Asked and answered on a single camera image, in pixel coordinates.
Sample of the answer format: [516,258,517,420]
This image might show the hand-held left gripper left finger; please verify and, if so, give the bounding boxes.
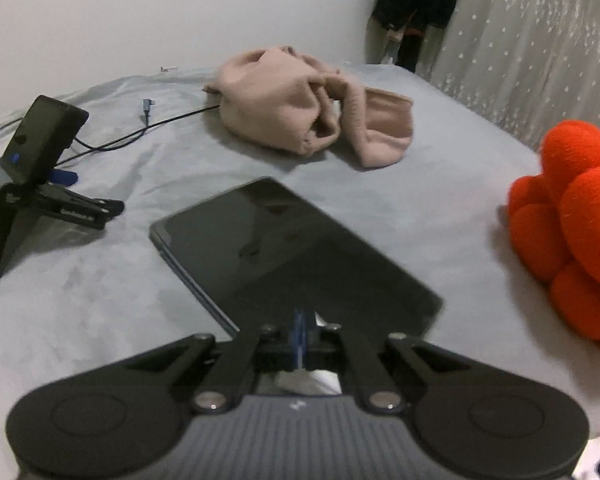
[124,309,304,414]

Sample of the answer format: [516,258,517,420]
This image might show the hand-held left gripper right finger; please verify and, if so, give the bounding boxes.
[304,310,477,415]

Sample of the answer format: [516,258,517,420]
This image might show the white cloth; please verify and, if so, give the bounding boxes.
[272,312,342,396]

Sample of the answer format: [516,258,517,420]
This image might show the black tablet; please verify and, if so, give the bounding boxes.
[149,176,444,342]

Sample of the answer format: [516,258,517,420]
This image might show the beige fleece garment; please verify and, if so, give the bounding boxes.
[202,45,415,170]

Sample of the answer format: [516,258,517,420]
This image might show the orange plush pumpkin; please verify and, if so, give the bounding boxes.
[507,120,600,354]

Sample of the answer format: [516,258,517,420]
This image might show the black tripod stand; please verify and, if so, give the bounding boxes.
[0,157,126,301]

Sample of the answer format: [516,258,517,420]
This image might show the black phone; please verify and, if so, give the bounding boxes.
[10,95,90,186]

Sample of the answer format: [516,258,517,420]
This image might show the grey patterned curtain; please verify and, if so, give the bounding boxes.
[415,0,600,154]

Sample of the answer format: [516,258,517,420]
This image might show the black cable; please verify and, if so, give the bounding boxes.
[55,104,223,167]

